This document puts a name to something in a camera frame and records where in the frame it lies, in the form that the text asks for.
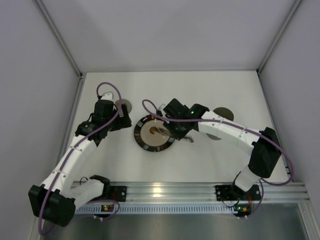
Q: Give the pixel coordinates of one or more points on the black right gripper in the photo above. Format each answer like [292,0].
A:
[177,131]

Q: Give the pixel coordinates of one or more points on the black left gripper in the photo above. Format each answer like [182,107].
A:
[123,117]

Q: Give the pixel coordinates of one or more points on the grey container lid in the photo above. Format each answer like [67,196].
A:
[126,102]

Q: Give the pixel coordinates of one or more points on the metal serving tongs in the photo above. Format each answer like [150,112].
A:
[165,132]

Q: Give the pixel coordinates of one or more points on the brown cooked shrimp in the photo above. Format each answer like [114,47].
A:
[153,130]

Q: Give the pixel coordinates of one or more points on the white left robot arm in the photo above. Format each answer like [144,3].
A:
[55,200]

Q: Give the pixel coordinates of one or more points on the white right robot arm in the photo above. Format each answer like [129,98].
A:
[261,146]

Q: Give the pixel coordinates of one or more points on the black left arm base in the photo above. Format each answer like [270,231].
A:
[118,193]

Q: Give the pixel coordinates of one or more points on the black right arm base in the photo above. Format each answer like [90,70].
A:
[225,192]

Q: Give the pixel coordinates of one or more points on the grey cylindrical lunch container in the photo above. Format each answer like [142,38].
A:
[225,113]

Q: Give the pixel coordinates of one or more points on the black patterned round plate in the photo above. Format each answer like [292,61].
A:
[151,142]

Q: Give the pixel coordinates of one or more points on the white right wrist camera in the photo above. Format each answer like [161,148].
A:
[160,109]

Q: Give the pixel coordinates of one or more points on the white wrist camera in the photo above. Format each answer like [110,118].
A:
[160,109]
[109,96]

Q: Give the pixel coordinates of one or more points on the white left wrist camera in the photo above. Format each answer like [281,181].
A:
[109,96]

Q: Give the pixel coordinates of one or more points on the aluminium mounting rail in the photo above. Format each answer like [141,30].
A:
[204,192]

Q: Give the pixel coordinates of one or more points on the slotted grey cable duct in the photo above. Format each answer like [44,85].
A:
[147,209]

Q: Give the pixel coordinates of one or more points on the left aluminium frame post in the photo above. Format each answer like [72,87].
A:
[40,5]

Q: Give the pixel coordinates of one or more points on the aluminium frame post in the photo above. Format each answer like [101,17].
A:
[279,34]
[40,5]

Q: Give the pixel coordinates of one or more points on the right aluminium frame post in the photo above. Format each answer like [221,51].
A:
[279,34]

